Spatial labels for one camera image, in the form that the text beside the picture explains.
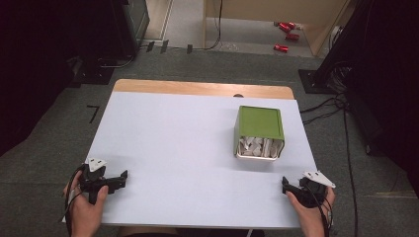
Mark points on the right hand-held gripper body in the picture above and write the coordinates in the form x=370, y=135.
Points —
x=311, y=194

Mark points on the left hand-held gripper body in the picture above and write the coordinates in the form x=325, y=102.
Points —
x=94, y=181

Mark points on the green tin box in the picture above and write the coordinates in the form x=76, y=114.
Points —
x=259, y=122

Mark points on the person's right hand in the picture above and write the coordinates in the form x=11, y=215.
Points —
x=313, y=220

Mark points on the person's left hand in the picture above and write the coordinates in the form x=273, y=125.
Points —
x=84, y=217

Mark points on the pile of white folded papers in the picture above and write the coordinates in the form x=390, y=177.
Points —
x=258, y=147

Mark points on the white table mat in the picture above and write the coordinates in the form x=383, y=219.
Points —
x=171, y=141

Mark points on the black stand base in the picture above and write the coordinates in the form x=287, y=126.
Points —
x=92, y=74
x=311, y=82

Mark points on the wooden table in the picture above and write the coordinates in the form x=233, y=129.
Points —
x=197, y=88

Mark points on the black tape strip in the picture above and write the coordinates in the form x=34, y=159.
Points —
x=164, y=46
x=189, y=48
x=150, y=46

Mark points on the red can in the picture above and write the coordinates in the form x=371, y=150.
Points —
x=286, y=27
x=281, y=48

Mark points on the dark cabinet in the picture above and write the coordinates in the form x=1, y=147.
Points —
x=131, y=26

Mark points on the light wooden shelf unit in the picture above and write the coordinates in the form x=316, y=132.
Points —
x=263, y=10

